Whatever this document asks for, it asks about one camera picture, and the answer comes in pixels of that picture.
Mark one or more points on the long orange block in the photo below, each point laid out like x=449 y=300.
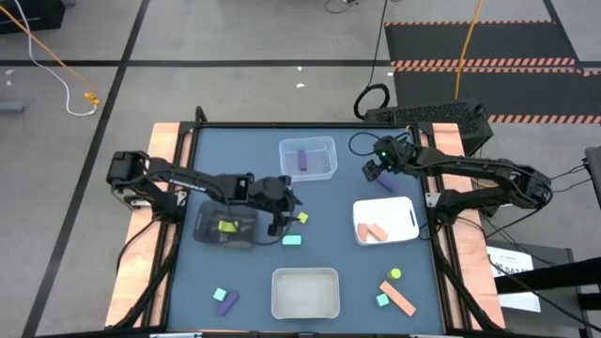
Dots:
x=397 y=298

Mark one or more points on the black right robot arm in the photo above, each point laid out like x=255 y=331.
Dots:
x=469 y=164

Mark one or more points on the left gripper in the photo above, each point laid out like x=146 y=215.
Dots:
x=277 y=195

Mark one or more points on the black computer case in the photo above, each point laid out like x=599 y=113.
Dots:
x=422 y=113

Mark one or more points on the tan wooden block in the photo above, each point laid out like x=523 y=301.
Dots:
x=362 y=232

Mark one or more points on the black equipment box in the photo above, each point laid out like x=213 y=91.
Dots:
x=28 y=16

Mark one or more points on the yellow-green rectangular block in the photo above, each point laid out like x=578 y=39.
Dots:
x=227 y=226

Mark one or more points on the black hazard-striped floor mat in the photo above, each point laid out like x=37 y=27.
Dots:
x=516 y=91
x=493 y=42

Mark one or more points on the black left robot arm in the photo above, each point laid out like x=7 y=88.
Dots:
x=188 y=183

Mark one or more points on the translucent white plastic bin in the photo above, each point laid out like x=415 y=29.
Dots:
x=305 y=293

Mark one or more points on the teal rectangular block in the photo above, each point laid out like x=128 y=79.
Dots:
x=291 y=240

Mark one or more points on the yellow-green cylinder block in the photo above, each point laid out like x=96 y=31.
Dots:
x=394 y=273

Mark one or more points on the white printed paper sheet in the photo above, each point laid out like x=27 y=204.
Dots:
x=516 y=281

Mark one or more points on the grey side table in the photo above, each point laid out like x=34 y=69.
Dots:
x=559 y=258

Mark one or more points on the small yellow cube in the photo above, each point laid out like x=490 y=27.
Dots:
x=303 y=217

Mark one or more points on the clear plastic bin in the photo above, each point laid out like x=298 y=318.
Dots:
x=321 y=145

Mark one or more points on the teal cube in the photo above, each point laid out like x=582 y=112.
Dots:
x=220 y=294
x=382 y=300

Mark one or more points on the wooden side board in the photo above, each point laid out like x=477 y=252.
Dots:
x=136 y=263
x=448 y=141

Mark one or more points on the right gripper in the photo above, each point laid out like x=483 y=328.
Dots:
x=404 y=155

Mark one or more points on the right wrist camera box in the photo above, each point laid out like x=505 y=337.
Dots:
x=384 y=151

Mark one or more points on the smoky dark plastic bin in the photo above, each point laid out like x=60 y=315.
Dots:
x=206 y=235

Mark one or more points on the long purple block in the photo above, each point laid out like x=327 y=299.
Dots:
x=228 y=302

